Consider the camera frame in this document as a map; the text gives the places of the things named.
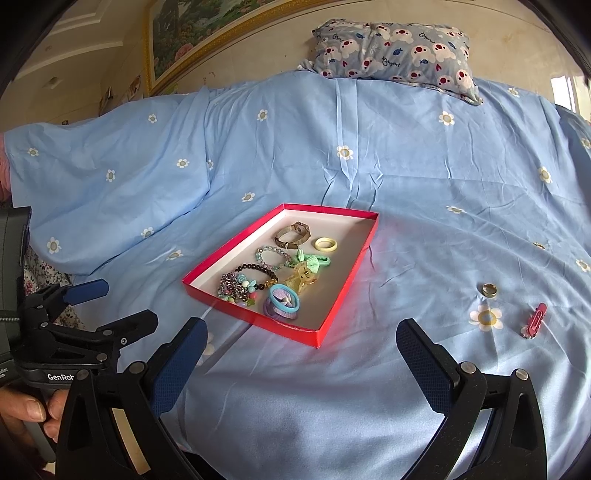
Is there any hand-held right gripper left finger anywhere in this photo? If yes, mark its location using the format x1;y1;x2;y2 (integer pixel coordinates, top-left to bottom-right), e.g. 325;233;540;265
54;317;208;480

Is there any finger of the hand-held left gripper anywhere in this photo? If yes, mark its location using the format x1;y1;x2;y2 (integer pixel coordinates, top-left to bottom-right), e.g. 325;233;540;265
92;310;159;344
46;278;110;308

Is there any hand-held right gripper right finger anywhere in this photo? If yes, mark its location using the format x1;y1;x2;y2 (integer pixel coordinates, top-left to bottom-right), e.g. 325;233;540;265
396;318;548;480

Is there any silver chain bracelet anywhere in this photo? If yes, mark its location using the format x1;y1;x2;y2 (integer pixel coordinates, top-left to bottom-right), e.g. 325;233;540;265
217;271;250;301

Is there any colourful bead bracelet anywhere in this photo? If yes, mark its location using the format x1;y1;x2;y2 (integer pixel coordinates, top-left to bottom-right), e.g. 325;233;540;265
221;272;259;309

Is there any black bead bracelet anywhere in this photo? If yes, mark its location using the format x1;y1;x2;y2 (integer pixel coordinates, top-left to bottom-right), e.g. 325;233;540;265
233;262;280;291

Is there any golden hair claw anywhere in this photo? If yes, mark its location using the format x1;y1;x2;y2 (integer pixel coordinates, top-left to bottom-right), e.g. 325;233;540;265
284;262;320;296

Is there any red cardboard box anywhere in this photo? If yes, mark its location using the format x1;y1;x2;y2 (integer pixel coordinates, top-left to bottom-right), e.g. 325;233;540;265
181;203;380;349

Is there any person's left hand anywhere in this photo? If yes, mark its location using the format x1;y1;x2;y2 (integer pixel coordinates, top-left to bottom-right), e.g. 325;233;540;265
0;385;70;450

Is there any floral patterned cloth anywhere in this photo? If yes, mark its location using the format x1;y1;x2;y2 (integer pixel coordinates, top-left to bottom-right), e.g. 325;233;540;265
25;247;86;330

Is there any pink hair clip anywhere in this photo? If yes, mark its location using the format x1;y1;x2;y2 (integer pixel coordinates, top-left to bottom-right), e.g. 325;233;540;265
522;302;548;339

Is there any blue flower print bed sheet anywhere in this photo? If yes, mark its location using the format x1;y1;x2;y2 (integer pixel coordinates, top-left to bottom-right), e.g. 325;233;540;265
0;69;591;480

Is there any gold framed painting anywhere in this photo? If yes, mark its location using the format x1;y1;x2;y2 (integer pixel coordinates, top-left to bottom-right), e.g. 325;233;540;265
147;0;333;97

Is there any cartoon print pillow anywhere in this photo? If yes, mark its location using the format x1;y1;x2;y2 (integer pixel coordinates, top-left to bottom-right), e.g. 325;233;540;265
295;18;485;107

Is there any pale green bead bracelet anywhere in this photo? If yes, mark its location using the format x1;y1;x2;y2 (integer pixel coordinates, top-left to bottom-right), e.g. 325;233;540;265
255;246;293;273

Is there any green bow hair tie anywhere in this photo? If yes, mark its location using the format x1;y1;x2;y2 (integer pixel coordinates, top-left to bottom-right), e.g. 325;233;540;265
290;248;334;269

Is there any bronze link bracelet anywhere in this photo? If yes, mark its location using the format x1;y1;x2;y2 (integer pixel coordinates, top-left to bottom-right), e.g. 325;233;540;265
273;222;311;250

